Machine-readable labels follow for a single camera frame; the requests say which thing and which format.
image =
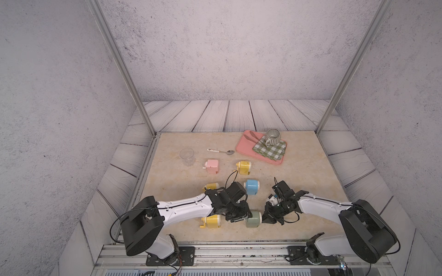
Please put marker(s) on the green checkered cloth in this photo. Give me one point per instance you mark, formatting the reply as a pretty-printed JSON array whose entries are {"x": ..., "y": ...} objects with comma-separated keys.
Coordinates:
[{"x": 275, "y": 152}]

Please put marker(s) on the ribbed grey cup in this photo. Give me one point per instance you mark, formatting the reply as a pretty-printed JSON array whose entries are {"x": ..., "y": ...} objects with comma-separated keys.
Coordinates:
[{"x": 272, "y": 137}]

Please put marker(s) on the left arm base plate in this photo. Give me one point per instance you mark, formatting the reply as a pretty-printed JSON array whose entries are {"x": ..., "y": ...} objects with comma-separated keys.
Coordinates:
[{"x": 184, "y": 257}]

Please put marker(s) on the green pencil sharpener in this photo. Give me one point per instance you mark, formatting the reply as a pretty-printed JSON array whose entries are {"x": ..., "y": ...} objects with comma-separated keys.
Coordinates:
[{"x": 254, "y": 220}]

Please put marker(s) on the yellow sharpener front row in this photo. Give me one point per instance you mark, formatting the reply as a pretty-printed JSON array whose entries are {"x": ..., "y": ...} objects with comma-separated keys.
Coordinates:
[{"x": 211, "y": 222}]

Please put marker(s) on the pink serving tray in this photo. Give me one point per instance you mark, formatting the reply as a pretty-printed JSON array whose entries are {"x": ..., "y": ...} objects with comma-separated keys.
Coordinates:
[{"x": 245, "y": 147}]

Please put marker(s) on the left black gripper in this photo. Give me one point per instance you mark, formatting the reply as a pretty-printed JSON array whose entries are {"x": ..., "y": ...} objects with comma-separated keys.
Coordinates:
[{"x": 244, "y": 215}]

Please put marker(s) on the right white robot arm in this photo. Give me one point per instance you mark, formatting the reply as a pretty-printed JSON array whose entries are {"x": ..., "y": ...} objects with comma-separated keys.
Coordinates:
[{"x": 366, "y": 234}]

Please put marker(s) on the pink tongs on tray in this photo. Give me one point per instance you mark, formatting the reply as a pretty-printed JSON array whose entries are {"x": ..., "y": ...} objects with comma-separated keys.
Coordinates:
[{"x": 254, "y": 137}]

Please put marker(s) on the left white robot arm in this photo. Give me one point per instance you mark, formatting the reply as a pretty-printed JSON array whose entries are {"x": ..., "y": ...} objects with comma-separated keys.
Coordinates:
[{"x": 142, "y": 225}]

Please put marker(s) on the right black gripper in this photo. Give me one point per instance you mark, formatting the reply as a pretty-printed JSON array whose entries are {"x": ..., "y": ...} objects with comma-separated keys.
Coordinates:
[{"x": 267, "y": 217}]

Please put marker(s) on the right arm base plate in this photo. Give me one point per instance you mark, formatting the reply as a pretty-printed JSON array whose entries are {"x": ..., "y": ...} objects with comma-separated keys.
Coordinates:
[{"x": 297, "y": 255}]

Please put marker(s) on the yellow sharpener back row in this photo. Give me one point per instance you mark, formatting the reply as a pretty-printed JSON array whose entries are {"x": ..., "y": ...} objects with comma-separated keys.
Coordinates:
[{"x": 244, "y": 167}]

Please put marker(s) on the clear glass cup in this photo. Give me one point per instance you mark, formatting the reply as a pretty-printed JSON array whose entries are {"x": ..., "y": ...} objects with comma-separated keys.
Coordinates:
[{"x": 187, "y": 156}]

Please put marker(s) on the pink pencil sharpener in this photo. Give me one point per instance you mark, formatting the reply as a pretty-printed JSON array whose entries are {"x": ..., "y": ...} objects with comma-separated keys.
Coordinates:
[{"x": 211, "y": 166}]

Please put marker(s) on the blue pencil sharpener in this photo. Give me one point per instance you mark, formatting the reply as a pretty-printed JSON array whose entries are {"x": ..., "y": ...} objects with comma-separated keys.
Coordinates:
[{"x": 252, "y": 186}]

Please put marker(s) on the metal spoon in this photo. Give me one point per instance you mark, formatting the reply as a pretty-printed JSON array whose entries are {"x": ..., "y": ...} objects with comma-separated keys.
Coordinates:
[{"x": 229, "y": 152}]

